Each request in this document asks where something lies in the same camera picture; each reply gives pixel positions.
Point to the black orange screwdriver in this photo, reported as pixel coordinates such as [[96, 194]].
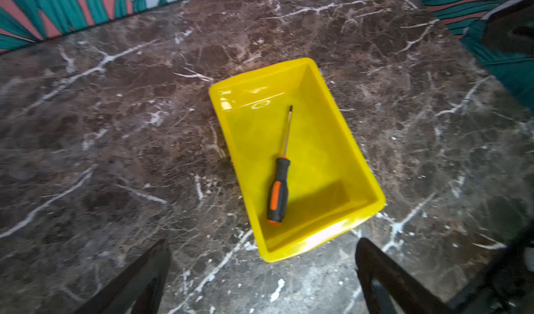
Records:
[[279, 192]]

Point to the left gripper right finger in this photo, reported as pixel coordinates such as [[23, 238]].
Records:
[[384, 283]]

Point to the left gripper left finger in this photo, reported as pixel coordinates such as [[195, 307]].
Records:
[[139, 289]]

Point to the yellow plastic bin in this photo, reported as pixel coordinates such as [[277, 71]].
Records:
[[287, 110]]

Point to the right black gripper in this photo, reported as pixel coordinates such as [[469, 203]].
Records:
[[509, 28]]

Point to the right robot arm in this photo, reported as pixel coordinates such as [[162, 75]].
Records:
[[505, 285]]

